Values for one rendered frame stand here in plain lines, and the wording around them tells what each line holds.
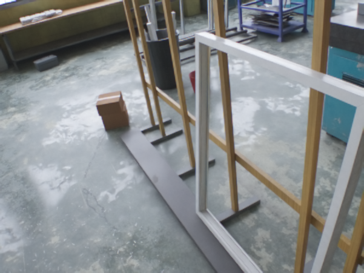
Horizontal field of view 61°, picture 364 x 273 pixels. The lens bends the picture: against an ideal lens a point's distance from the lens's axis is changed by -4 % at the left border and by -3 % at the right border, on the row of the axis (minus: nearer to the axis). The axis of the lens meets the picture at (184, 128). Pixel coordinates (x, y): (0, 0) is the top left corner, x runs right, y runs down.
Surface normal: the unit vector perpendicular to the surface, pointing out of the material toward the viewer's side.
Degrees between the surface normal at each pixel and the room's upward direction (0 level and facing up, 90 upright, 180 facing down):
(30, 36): 90
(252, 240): 0
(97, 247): 0
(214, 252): 0
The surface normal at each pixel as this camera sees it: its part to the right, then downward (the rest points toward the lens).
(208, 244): -0.15, -0.84
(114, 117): 0.19, 0.50
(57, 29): 0.47, 0.41
